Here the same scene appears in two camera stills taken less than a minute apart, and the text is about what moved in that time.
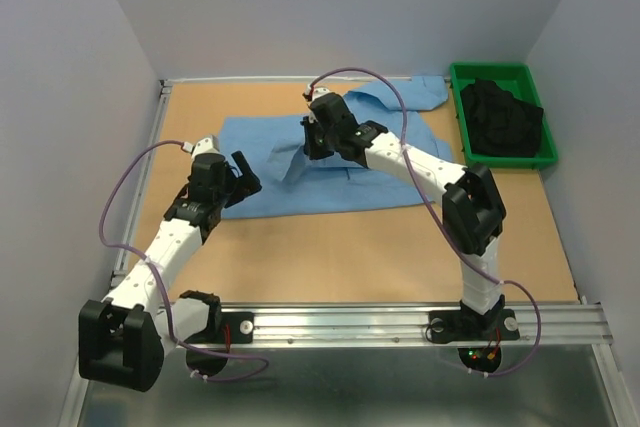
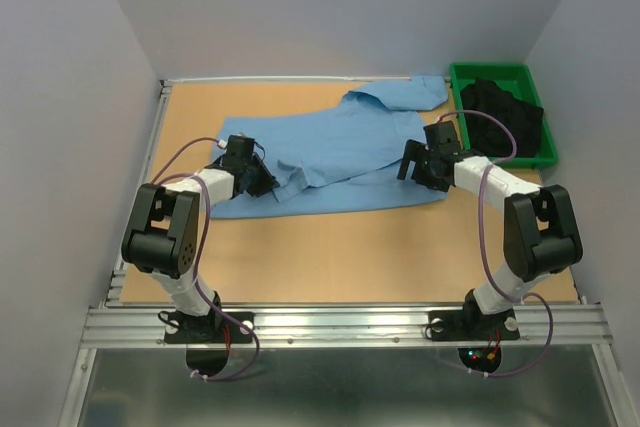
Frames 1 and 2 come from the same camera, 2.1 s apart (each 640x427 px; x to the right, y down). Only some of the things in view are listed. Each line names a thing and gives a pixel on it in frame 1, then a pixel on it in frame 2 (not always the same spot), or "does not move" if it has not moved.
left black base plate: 233,328 does not move
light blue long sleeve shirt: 273,149 does not move
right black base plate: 477,325 does not move
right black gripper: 310,147 to 416,150
